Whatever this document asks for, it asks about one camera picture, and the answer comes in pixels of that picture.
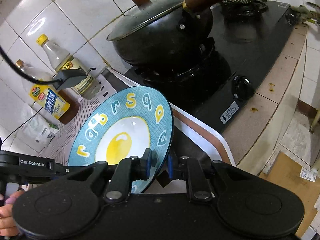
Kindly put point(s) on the blue fried egg plate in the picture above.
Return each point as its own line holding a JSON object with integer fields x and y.
{"x": 125, "y": 125}

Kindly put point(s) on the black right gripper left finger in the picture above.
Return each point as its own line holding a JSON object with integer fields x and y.
{"x": 65, "y": 206}

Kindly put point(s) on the cardboard box on floor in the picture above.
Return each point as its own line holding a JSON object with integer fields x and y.
{"x": 285, "y": 172}

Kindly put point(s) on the yellow label oil bottle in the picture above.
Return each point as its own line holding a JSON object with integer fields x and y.
{"x": 57, "y": 103}

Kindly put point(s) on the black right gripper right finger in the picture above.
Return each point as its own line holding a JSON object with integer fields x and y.
{"x": 253, "y": 206}

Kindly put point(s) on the person's left hand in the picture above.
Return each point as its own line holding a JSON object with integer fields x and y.
{"x": 8, "y": 226}

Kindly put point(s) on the white plastic bag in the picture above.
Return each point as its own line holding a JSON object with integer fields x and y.
{"x": 37, "y": 129}

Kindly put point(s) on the black stove knob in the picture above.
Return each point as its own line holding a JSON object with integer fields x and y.
{"x": 242, "y": 88}

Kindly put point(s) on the black gas stove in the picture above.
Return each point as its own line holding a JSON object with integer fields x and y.
{"x": 246, "y": 39}

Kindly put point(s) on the clear yellow cap bottle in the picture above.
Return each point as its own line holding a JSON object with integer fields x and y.
{"x": 61, "y": 59}

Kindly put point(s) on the black wok with lid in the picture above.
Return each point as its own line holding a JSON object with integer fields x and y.
{"x": 162, "y": 28}

